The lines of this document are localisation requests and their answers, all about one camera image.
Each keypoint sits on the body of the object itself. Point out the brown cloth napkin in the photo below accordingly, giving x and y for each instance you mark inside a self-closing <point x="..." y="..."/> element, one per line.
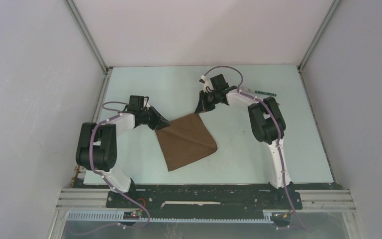
<point x="185" y="141"/>

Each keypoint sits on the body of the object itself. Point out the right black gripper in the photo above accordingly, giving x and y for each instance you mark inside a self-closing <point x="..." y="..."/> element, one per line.
<point x="203" y="103"/>

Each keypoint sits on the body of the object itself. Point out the left aluminium corner post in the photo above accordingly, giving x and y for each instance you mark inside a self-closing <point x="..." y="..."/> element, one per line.
<point x="82" y="26"/>

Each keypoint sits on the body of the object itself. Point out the grey cable duct strip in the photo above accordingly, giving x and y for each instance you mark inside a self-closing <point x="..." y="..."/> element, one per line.
<point x="118" y="217"/>

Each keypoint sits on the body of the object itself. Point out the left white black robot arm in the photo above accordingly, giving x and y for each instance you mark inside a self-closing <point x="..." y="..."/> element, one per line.
<point x="97" y="145"/>

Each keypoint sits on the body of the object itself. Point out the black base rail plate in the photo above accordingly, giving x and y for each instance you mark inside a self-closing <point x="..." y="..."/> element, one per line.
<point x="207" y="201"/>

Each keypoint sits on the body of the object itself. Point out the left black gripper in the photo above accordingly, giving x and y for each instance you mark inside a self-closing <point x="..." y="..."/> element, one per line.
<point x="159" y="121"/>

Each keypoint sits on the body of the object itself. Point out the aluminium corner post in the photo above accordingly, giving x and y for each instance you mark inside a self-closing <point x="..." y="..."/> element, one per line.
<point x="82" y="26"/>
<point x="322" y="28"/>

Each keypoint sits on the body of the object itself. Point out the aluminium frame profile front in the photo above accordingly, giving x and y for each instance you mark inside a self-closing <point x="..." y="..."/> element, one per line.
<point x="75" y="199"/>

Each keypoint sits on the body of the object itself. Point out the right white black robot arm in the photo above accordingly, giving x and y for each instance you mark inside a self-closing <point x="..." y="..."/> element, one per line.
<point x="266" y="120"/>

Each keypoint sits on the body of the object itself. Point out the right aluminium corner post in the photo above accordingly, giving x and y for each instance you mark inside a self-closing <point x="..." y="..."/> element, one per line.
<point x="322" y="28"/>

